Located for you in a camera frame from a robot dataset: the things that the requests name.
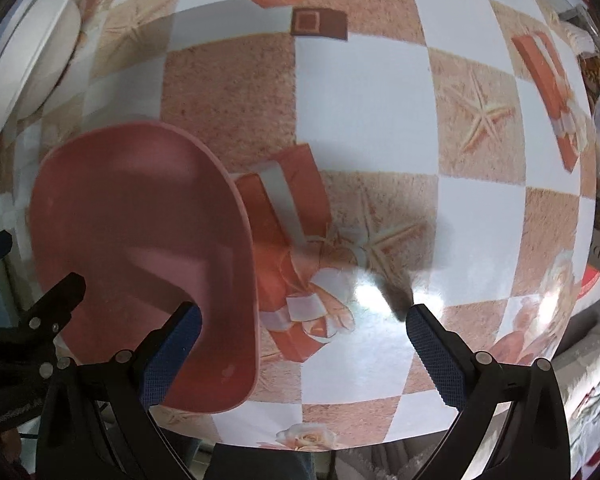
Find pink square plate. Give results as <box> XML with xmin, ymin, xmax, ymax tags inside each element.
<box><xmin>29</xmin><ymin>120</ymin><xmax>259</xmax><ymax>414</ymax></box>

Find large white bowl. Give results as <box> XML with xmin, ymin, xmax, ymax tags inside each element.
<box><xmin>0</xmin><ymin>0</ymin><xmax>81</xmax><ymax>133</ymax></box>

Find person's legs dark trousers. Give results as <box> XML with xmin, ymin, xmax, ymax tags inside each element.
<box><xmin>204</xmin><ymin>444</ymin><xmax>318</xmax><ymax>480</ymax></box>

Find checkered tablecloth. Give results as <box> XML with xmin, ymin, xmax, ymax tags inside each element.
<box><xmin>0</xmin><ymin>0</ymin><xmax>598</xmax><ymax>453</ymax></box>

